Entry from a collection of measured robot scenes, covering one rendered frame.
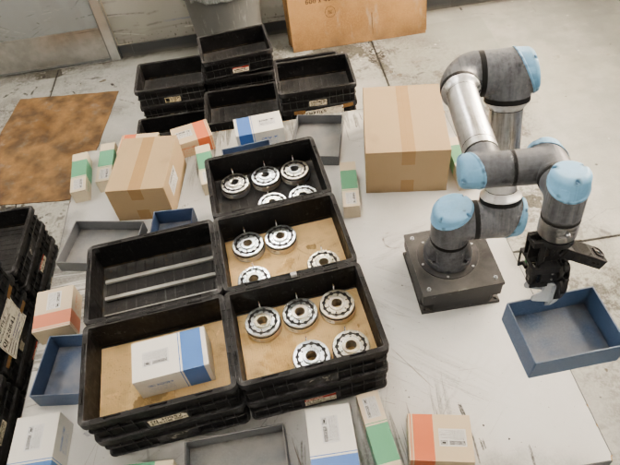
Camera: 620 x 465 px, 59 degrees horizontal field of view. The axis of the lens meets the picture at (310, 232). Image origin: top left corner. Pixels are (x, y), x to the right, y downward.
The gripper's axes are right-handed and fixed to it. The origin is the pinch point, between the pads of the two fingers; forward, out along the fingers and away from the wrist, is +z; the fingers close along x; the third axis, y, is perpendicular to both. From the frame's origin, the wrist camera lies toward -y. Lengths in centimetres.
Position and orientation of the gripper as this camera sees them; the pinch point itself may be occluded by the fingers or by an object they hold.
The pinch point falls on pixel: (548, 298)
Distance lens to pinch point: 135.3
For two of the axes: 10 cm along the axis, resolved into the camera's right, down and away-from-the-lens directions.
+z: 1.0, 7.5, 6.6
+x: 0.8, 6.5, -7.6
